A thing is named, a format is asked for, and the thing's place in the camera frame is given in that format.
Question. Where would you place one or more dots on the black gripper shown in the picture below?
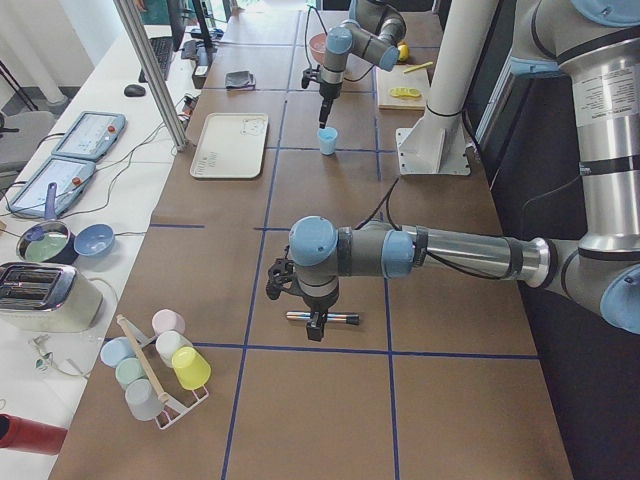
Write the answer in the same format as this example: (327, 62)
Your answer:
(318, 302)
(328, 91)

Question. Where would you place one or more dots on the light blue plastic cup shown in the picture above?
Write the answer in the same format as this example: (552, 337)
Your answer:
(327, 138)

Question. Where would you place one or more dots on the pink bowl of ice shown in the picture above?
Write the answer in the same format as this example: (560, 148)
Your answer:
(316, 45)

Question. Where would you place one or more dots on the yellow cup on rack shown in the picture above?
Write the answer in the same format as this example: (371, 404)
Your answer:
(191, 368)

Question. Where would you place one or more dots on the white cup on rack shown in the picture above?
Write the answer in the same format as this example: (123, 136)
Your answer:
(167, 343)

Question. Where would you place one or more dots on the pink cup on rack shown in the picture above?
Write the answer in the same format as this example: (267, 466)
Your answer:
(166, 320)

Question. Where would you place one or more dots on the grey cup on rack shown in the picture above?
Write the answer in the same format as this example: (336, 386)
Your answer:
(142, 400)

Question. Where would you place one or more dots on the green cup on rack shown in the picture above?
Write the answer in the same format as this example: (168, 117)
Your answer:
(129, 370)

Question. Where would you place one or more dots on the blue cup on rack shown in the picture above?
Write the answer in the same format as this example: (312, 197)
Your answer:
(116, 350)

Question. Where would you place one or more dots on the steel muddler black tip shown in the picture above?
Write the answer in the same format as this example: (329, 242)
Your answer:
(345, 318)

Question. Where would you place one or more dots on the lemon slices row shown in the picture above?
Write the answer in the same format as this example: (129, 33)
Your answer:
(405, 92)

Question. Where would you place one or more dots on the wooden cutting board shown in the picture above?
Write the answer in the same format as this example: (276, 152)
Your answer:
(395, 78)

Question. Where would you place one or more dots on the folded grey cloth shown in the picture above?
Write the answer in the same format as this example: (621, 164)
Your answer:
(239, 80)

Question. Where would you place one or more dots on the yellow-green plastic knife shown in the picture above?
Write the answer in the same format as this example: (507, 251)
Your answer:
(414, 68)

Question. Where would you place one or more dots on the cream bear serving tray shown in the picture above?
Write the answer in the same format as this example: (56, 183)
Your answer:
(230, 146)

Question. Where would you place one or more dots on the black keyboard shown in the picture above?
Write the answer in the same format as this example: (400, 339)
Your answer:
(162, 48)

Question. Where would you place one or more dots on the black computer mouse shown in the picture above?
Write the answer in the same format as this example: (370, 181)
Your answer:
(134, 91)

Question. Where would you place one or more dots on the blue bowl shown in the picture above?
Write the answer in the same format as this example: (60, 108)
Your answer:
(94, 241)

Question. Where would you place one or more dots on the blue teach pendant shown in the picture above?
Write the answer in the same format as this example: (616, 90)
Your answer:
(91, 136)
(72, 176)

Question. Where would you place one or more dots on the blue saucepan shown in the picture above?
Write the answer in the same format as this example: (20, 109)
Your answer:
(50, 241)

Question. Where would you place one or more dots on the silver toaster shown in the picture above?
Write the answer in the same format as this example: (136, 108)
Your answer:
(53, 298)

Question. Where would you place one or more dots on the red bottle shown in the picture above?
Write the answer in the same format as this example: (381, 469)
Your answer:
(26, 435)

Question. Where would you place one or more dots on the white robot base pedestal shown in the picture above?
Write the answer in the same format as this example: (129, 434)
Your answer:
(436, 143)

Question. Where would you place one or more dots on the aluminium frame post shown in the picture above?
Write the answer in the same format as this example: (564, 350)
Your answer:
(155, 80)

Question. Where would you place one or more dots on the white wire cup rack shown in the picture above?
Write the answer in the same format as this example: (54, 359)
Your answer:
(177, 401)

